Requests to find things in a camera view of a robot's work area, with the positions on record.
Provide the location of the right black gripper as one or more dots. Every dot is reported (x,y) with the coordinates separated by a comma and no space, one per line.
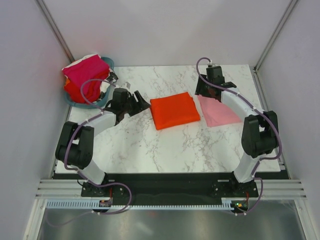
(200,83)

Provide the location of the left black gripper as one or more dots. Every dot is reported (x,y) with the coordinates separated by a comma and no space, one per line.
(140,106)

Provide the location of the pink t shirt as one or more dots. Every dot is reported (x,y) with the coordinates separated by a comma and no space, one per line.
(216,113)

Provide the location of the orange t shirt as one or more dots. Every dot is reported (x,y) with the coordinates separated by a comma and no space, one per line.
(174,110)

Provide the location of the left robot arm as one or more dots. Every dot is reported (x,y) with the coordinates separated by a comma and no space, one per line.
(76,142)

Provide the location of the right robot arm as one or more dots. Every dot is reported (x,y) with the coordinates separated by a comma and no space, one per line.
(260,128)

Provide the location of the teal laundry basket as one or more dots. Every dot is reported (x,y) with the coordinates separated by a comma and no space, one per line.
(101,101)

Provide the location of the black white patterned t shirt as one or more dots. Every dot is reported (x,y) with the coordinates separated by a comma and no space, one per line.
(112,78)

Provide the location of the red t shirt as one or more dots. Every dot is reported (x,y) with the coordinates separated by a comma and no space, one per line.
(91,90)

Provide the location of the magenta t shirt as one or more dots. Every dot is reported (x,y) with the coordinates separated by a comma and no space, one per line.
(87,68)

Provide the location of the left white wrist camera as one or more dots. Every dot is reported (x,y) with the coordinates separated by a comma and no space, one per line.
(126,85)

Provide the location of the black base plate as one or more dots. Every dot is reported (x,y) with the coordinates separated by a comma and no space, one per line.
(169,188)

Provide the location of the white slotted cable duct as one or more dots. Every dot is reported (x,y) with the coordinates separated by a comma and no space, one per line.
(87,204)

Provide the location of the aluminium frame rail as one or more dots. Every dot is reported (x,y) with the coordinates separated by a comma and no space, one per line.
(273,189)

